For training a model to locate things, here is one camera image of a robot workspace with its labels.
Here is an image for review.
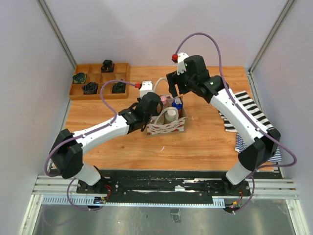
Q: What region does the blue white striped cloth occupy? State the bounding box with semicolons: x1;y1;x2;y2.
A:
235;133;282;162

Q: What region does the dark rolled sock orange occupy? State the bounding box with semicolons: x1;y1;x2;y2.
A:
101;60;114;73

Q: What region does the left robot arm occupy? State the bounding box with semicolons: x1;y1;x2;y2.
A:
49;92;163;186

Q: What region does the pink cap bottle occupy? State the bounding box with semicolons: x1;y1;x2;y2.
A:
160;96;167;106

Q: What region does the watermelon print canvas bag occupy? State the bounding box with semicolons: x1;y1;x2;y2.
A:
144;94;188;137

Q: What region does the wooden compartment tray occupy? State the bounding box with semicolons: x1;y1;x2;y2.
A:
69;63;130;100

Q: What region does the dark rolled sock green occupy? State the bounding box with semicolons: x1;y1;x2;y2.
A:
72;72;87;84

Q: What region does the dark rolled sock right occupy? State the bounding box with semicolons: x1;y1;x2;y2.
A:
112;80;126;94

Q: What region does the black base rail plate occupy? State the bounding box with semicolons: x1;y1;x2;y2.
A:
76;170;250;204

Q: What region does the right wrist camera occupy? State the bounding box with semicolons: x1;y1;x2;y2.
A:
177;52;189;75

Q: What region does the dark rolled sock centre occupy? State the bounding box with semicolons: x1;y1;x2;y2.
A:
82;82;98;95

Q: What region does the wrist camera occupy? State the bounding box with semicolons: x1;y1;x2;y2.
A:
139;81;153;98
177;52;189;75

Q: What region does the blue spray bottle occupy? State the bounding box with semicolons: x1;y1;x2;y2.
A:
172;97;183;118

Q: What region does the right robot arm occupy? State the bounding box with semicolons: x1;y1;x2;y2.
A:
166;52;281;187

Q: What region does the black white striped cloth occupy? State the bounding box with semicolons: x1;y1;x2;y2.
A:
219;91;274;132

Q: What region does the large cream lid bottle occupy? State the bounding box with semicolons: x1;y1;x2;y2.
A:
164;108;179;124

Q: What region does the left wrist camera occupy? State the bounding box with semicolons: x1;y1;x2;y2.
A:
139;81;153;98

